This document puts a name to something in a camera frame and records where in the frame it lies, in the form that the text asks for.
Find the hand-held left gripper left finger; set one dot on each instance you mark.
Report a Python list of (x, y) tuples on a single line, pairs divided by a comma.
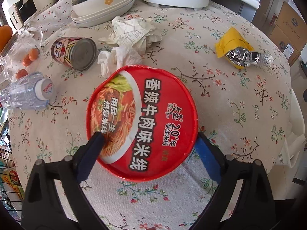
[(88, 160)]

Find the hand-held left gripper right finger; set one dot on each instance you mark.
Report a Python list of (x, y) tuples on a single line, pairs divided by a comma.
[(207, 159)]

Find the red instant noodle bowl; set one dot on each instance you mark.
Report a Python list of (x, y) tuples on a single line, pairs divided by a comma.
[(156, 115)]

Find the white chair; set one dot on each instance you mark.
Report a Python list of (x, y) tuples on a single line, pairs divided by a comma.
[(290, 148)]

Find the clear plastic bottle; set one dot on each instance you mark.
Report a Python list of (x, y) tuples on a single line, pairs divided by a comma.
[(26, 93)]

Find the crumpled white tissue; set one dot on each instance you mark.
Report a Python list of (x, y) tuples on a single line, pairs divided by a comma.
[(122, 57)]

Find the cartoon face tin can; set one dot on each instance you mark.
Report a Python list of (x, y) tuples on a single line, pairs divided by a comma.
[(72, 52)]

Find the small kumquat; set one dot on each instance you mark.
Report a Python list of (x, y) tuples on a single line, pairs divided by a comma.
[(26, 60), (34, 54), (22, 73)]

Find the yellow foil snack wrapper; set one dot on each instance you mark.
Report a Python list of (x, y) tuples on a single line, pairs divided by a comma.
[(236, 46)]

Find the glass jar with wooden lid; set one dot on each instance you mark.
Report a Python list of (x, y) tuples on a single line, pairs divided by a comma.
[(16, 50)]

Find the crumpled printed paper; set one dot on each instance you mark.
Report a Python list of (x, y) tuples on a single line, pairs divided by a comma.
[(132, 32)]

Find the cream shallow dish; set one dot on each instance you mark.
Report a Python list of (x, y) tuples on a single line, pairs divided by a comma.
[(120, 10), (115, 20)]

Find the large mandarin orange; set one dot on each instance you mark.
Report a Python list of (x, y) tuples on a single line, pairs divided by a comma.
[(4, 38)]

